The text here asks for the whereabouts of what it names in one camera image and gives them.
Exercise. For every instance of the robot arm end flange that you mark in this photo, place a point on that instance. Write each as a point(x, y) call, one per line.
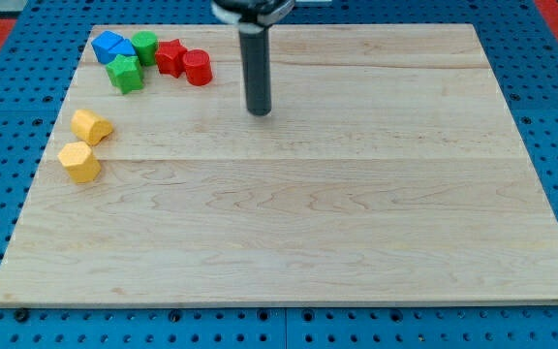
point(263, 13)

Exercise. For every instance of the light wooden board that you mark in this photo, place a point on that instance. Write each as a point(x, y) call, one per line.
point(389, 173)

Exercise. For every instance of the red cylinder block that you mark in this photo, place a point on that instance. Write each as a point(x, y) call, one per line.
point(197, 67)

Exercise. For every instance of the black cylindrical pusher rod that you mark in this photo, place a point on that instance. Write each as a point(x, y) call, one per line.
point(255, 57)

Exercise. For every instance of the red star block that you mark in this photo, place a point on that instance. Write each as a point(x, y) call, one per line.
point(168, 57)

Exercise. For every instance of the green star block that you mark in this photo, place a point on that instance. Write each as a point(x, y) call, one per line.
point(125, 73)

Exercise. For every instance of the green cylinder block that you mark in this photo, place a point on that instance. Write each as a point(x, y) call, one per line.
point(145, 44)

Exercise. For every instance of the yellow heart block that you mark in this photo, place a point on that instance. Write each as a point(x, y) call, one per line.
point(90, 127)

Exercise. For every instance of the blue triangular block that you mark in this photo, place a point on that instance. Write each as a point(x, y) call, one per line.
point(124, 48)

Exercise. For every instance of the yellow hexagon block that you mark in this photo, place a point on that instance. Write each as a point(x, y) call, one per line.
point(79, 162)

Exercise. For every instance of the blue cube block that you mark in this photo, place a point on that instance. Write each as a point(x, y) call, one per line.
point(103, 44)

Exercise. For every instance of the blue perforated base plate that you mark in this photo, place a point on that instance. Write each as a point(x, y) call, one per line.
point(40, 45)

